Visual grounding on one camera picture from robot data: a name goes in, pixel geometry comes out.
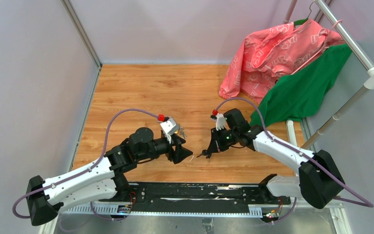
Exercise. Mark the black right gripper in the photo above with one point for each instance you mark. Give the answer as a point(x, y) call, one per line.
point(215, 145)

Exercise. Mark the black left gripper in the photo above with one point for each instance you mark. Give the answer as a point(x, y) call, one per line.
point(177, 156)

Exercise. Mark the small brass key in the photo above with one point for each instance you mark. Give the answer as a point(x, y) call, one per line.
point(181, 132)

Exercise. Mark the black-headed key bunch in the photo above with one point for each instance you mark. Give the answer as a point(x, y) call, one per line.
point(201, 153)

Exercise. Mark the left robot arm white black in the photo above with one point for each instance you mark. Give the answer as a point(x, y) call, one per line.
point(100, 180)

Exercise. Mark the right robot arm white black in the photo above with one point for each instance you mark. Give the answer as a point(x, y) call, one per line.
point(317, 179)

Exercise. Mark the green garment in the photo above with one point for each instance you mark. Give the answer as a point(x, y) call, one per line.
point(300, 95)

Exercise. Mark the pink patterned garment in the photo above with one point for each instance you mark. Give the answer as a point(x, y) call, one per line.
point(267, 55)

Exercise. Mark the metal clothes rack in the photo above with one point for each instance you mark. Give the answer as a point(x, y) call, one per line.
point(344, 124)

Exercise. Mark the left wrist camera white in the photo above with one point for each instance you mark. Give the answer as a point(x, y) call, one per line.
point(169, 127)

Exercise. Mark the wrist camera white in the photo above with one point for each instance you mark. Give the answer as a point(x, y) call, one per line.
point(169, 127)
point(220, 121)

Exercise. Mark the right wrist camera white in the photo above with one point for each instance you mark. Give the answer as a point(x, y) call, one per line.
point(220, 121)

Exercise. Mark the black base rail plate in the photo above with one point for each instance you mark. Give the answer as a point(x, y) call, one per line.
point(179, 199)

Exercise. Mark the aluminium corner frame post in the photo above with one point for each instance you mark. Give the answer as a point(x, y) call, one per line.
point(70, 10)

